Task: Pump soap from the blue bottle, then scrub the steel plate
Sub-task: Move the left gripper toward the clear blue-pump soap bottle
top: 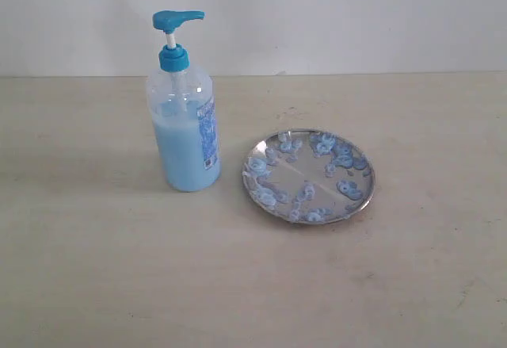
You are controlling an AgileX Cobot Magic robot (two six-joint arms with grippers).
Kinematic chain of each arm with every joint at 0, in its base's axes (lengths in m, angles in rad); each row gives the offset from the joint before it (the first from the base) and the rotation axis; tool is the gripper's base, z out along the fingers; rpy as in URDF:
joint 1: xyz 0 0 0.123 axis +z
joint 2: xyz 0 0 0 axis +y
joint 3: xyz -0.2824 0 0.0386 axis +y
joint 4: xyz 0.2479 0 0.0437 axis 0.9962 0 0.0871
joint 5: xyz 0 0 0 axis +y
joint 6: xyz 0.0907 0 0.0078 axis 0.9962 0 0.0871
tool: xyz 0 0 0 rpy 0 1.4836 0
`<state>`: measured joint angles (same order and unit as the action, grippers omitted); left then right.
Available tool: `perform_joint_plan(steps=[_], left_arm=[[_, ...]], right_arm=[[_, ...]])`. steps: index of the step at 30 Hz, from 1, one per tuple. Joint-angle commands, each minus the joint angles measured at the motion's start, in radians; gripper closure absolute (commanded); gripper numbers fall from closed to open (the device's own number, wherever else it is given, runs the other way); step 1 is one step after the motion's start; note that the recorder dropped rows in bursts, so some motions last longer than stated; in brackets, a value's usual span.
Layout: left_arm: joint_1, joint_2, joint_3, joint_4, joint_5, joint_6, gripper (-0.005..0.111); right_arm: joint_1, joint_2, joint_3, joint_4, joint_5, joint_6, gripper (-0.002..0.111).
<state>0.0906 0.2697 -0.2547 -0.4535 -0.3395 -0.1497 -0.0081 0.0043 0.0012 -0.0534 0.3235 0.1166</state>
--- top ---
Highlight blue liquid pump bottle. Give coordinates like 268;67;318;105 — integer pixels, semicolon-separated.
146;10;221;192

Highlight round steel plate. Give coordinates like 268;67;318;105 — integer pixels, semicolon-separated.
242;128;375;225

